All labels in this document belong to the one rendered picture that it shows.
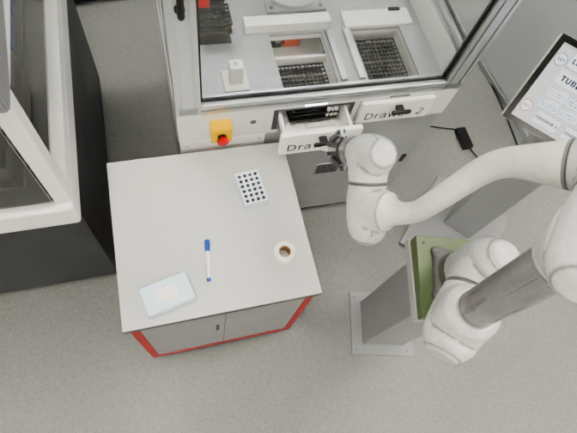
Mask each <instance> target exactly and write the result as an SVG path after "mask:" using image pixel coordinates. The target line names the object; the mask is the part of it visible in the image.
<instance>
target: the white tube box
mask: <svg viewBox="0 0 577 433"><path fill-rule="evenodd" d="M234 182H235V185H236V187H237V190H238V193H239V195H240V199H241V202H242V204H243V207H244V210H249V209H252V208H256V207H259V206H263V205H266V204H268V202H269V199H268V196H267V193H266V190H265V189H264V184H263V181H262V180H261V177H260V174H259V171H258V169H253V170H250V171H246V172H242V173H238V174H235V175H234Z"/></svg>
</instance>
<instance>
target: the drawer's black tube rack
mask: <svg viewBox="0 0 577 433"><path fill-rule="evenodd" d="M321 108H327V107H317V108H309V109H301V110H293V111H286V114H287V117H288V122H289V123H290V124H291V123H295V122H303V121H312V120H319V119H334V118H336V117H337V115H333V114H332V115H331V116H330V115H329V114H328V116H325V113H324V114H316V115H308V116H300V117H292V118H290V115H293V114H292V113H291V114H290V115H289V112H297V111H305V110H314V109H321Z"/></svg>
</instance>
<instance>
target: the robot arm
mask: <svg viewBox="0 0 577 433"><path fill-rule="evenodd" d="M345 132H346V130H345V129H339V130H337V131H336V133H335V134H333V135H332V136H331V137H329V143H327V144H326V146H321V148H322V149H321V150H323V151H327V155H328V156H331V161H332V162H333V163H334V164H335V165H337V166H338V167H339V169H340V171H346V170H348V171H349V187H348V192H347V199H346V217H347V224H348V229H349V233H350V235H351V237H352V238H353V239H354V240H355V241H356V242H357V243H359V244H362V245H366V246H372V245H375V244H376V243H379V242H380V241H381V240H382V239H383V237H384V236H385V234H386V231H388V230H390V229H392V228H393V227H394V226H395V225H407V224H414V223H419V222H422V221H424V220H426V219H428V218H430V217H432V216H434V215H436V214H437V213H439V212H441V211H442V210H444V209H445V208H447V207H449V206H450V205H452V204H454V203H456V202H458V201H459V200H460V199H462V198H464V197H466V196H467V195H469V194H471V193H473V192H474V191H476V190H477V189H479V188H481V187H482V186H485V185H487V184H488V183H490V182H493V181H495V180H500V179H506V178H515V179H522V180H529V181H532V182H536V183H540V184H544V185H546V186H553V187H555V188H559V189H562V190H568V191H571V193H570V194H569V196H568V198H567V199H566V201H565V202H564V204H562V205H561V206H559V208H558V209H557V210H556V212H555V213H554V215H553V216H552V217H551V219H550V220H549V221H548V222H547V223H546V224H545V226H544V227H543V228H542V229H541V230H540V231H539V233H538V234H537V235H536V237H535V239H534V241H533V243H532V247H531V248H529V249H528V250H526V251H525V252H523V253H522V254H520V253H519V251H518V249H517V248H516V247H515V246H514V245H513V244H512V243H510V242H508V241H505V240H503V239H501V238H500V237H494V236H485V237H480V238H477V239H475V240H473V241H469V242H467V243H465V244H464V245H462V246H461V247H459V248H457V249H456V250H455V251H454V250H448V249H444V248H441V247H432V248H431V254H432V257H433V274H434V289H433V292H432V297H433V299H434V301H433V303H432V304H431V307H430V309H429V311H428V313H427V316H426V318H425V321H424V323H423V328H422V340H423V343H424V345H425V348H426V350H427V351H428V352H429V353H430V354H431V355H433V356H434V357H436V358H438V359H440V360H441V361H443V362H445V363H449V364H451V365H456V364H461V363H464V362H466V361H468V360H469V359H471V358H472V357H474V356H475V354H476V353H477V350H479V349H480V348H481V347H482V346H483V345H484V344H485V343H486V342H487V341H488V340H489V339H490V338H491V337H492V336H493V335H494V334H495V333H496V332H497V331H498V329H499V327H500V325H501V321H502V320H504V319H506V318H507V317H509V316H512V315H514V314H517V313H518V312H520V311H523V310H525V309H527V308H529V307H531V306H534V305H536V304H538V303H540V302H542V301H545V300H547V299H549V298H551V297H552V296H556V295H560V296H562V297H563V298H565V299H567V300H569V301H571V302H574V303H577V138H567V139H562V140H556V141H550V142H544V143H530V144H522V145H515V146H509V147H505V148H501V149H496V150H493V151H490V152H489V153H486V154H484V155H482V156H479V157H478V158H476V159H474V160H473V161H471V162H469V163H467V164H466V165H465V166H463V167H462V168H461V169H459V170H458V171H457V172H455V173H454V174H452V175H451V176H449V177H448V178H447V179H445V180H443V181H442V182H441V183H440V184H439V185H437V186H436V187H434V188H433V189H431V190H430V191H429V192H427V193H425V194H424V195H423V196H421V197H420V198H418V199H416V200H414V201H412V202H402V201H399V200H398V197H397V195H396V194H395V193H394V192H390V191H389V190H387V179H388V174H389V172H390V170H391V169H392V167H393V165H394V164H395V162H396V160H397V156H398V152H397V149H396V147H395V145H394V143H393V142H392V141H391V140H390V139H388V138H386V137H384V136H381V135H378V134H374V133H364V134H361V135H358V136H353V137H347V136H345ZM339 138H340V139H339ZM338 139H339V141H338V143H336V141H337V140H338Z"/></svg>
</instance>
